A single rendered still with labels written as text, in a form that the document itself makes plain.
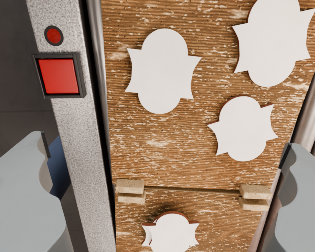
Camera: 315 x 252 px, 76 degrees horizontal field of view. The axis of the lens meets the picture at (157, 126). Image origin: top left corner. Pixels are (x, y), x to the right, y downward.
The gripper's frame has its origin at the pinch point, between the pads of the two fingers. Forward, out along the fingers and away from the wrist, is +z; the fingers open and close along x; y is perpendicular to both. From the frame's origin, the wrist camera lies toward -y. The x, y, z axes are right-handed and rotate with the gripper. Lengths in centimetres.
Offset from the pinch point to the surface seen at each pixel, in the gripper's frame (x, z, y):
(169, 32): 0.7, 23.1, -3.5
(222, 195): 15.2, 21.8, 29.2
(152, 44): -1.8, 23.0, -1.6
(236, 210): 19.1, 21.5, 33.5
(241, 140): 15.7, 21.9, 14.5
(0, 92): -104, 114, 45
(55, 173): -37, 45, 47
